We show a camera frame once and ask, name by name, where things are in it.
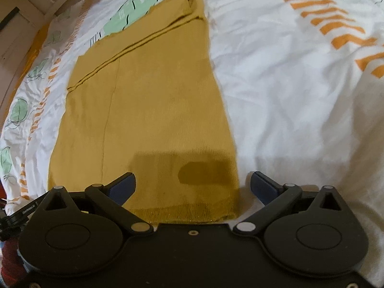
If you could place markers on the orange bed sheet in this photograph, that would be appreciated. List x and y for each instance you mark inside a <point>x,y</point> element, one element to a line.
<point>39,40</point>

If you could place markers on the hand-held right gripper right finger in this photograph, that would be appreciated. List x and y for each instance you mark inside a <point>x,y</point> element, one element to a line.
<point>265,187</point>

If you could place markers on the mustard yellow knit sweater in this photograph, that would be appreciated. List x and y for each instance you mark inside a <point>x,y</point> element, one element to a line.
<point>150,102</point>

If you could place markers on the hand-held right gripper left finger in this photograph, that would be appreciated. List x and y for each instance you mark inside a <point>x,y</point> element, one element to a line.
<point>123,187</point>

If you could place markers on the white leaf-print blanket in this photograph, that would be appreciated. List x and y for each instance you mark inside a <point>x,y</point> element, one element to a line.
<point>285,81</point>

